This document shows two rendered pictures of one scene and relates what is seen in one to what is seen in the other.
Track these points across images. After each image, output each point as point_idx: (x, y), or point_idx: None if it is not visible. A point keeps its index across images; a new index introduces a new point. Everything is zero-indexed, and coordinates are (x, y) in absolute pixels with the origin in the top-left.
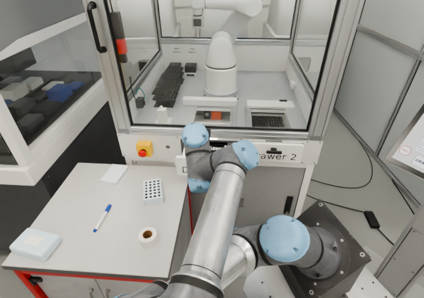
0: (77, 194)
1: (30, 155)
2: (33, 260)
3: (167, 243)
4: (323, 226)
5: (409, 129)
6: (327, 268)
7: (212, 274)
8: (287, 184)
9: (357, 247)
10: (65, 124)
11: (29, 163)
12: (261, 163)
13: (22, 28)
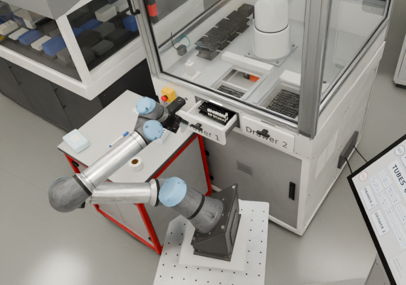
0: (114, 116)
1: (90, 78)
2: (72, 150)
3: (145, 173)
4: (223, 202)
5: (377, 157)
6: (200, 225)
7: (87, 180)
8: (288, 169)
9: (225, 221)
10: (125, 55)
11: (88, 84)
12: (261, 140)
13: None
